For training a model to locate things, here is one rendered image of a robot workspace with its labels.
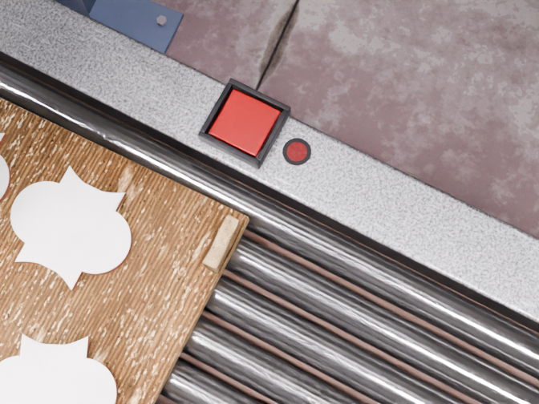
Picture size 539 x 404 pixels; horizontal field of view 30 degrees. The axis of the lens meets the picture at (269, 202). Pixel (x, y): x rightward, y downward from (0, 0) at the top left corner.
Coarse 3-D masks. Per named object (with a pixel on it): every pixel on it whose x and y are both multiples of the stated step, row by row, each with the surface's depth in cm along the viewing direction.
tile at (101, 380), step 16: (32, 352) 103; (48, 352) 103; (64, 352) 103; (80, 352) 103; (0, 368) 103; (16, 368) 103; (32, 368) 103; (48, 368) 103; (64, 368) 102; (80, 368) 102; (96, 368) 102; (0, 384) 102; (16, 384) 102; (32, 384) 102; (48, 384) 102; (64, 384) 102; (80, 384) 102; (96, 384) 102; (112, 384) 102; (0, 400) 102; (16, 400) 102; (32, 400) 102; (48, 400) 102; (64, 400) 102; (80, 400) 102; (96, 400) 102; (112, 400) 102
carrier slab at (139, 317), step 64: (0, 128) 110; (64, 128) 110; (128, 192) 108; (192, 192) 108; (0, 256) 107; (128, 256) 106; (192, 256) 106; (0, 320) 105; (64, 320) 105; (128, 320) 105; (192, 320) 104; (128, 384) 103
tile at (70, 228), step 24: (24, 192) 107; (48, 192) 107; (72, 192) 107; (96, 192) 107; (24, 216) 107; (48, 216) 107; (72, 216) 107; (96, 216) 106; (120, 216) 106; (24, 240) 106; (48, 240) 106; (72, 240) 106; (96, 240) 106; (120, 240) 106; (48, 264) 105; (72, 264) 105; (96, 264) 105; (120, 264) 105; (72, 288) 105
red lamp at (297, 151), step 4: (292, 144) 111; (296, 144) 111; (300, 144) 111; (288, 148) 111; (292, 148) 111; (296, 148) 111; (300, 148) 111; (304, 148) 111; (288, 152) 111; (292, 152) 111; (296, 152) 111; (300, 152) 111; (304, 152) 111; (288, 156) 111; (292, 156) 111; (296, 156) 111; (300, 156) 111; (304, 156) 111; (296, 160) 111; (300, 160) 111
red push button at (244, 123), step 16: (240, 96) 111; (224, 112) 111; (240, 112) 111; (256, 112) 111; (272, 112) 111; (224, 128) 110; (240, 128) 110; (256, 128) 110; (240, 144) 110; (256, 144) 110
